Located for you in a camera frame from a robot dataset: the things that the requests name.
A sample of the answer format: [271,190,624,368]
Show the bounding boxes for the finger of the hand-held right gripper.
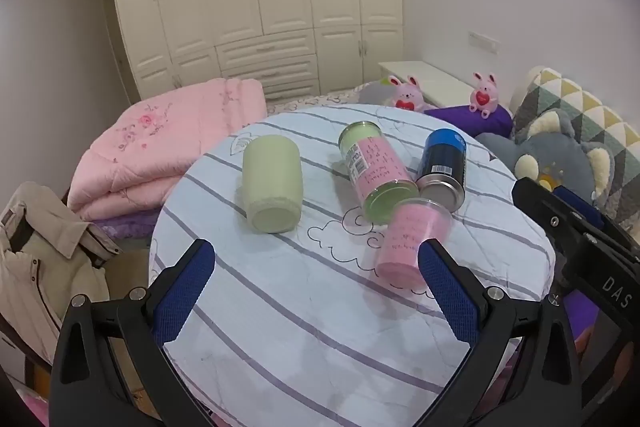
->
[553,185,640,259]
[511,177,602,254]

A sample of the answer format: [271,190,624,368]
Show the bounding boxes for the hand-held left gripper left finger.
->
[49,238,217,427]

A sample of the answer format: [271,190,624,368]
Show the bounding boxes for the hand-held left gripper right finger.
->
[417,238,584,427]

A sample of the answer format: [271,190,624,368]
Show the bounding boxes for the pink cup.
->
[375,199,452,292]

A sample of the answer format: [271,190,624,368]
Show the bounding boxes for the light green cup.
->
[242,134,304,234]

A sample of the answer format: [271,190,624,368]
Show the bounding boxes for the grey koala plush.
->
[475,108,622,224]

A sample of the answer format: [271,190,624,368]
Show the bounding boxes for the purple fuzzy blanket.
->
[92,213,162,244]

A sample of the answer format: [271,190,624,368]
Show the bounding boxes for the triangle pattern cushion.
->
[509,67,640,228]

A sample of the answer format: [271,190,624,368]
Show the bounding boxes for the blue metal can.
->
[415,128,468,214]

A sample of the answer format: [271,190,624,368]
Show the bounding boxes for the purple pillow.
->
[424,103,515,139]

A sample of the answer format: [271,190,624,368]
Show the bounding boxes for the round table striped cloth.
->
[147,104,557,427]

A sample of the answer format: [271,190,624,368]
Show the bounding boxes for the pink bunny plush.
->
[387,75,426,113]
[468,72,501,117]

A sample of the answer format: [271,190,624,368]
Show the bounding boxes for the green jar with pink label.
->
[338,121,420,225]

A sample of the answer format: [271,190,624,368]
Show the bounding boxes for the beige jacket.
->
[0,181,123,365]

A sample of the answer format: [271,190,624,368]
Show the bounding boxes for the pink floral quilt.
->
[66,78,268,223]

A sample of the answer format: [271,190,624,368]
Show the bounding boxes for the white low cabinet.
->
[377,60,483,110]

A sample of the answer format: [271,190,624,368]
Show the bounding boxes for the patterned lilac bed sheet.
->
[264,82,396,118]

